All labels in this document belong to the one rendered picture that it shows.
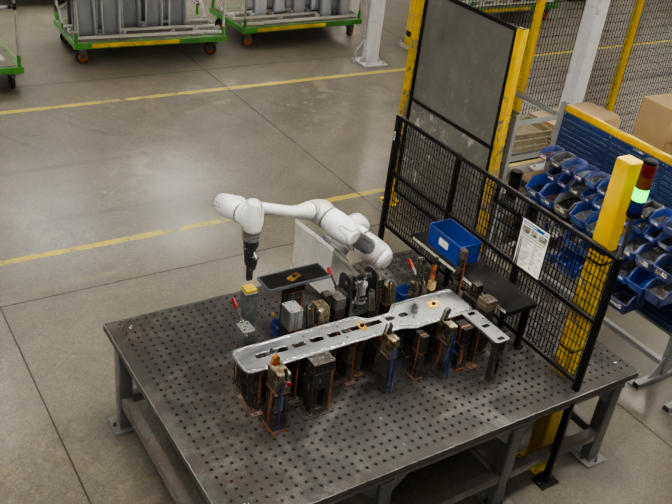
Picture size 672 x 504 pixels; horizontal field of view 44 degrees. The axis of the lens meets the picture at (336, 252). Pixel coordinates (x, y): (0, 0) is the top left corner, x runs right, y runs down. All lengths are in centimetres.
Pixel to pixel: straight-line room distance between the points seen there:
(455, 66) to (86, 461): 398
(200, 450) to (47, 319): 232
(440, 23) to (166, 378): 380
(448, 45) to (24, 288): 369
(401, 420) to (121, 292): 271
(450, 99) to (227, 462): 387
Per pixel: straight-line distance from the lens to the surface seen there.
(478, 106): 662
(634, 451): 568
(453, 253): 494
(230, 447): 405
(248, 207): 399
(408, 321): 445
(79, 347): 578
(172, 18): 1119
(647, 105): 848
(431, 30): 702
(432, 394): 449
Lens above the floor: 354
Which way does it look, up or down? 31 degrees down
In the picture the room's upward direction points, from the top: 7 degrees clockwise
